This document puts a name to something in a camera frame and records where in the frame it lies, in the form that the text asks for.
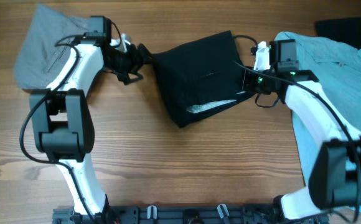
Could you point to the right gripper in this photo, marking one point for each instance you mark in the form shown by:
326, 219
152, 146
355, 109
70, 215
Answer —
247, 81

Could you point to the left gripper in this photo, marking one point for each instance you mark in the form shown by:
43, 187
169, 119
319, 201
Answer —
136, 60

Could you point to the black shorts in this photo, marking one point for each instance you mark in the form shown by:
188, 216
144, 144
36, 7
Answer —
199, 79

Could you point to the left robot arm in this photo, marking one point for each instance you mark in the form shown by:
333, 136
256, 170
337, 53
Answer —
62, 124

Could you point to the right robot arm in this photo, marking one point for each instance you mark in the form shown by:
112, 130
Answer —
335, 179

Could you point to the folded grey shorts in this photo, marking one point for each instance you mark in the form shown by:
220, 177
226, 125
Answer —
39, 61

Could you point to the light blue shirt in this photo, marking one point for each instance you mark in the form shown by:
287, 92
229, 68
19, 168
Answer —
337, 66

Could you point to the dark garment at corner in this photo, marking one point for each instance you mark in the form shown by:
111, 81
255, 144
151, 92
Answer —
346, 30

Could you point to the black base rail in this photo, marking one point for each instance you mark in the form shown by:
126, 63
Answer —
249, 213

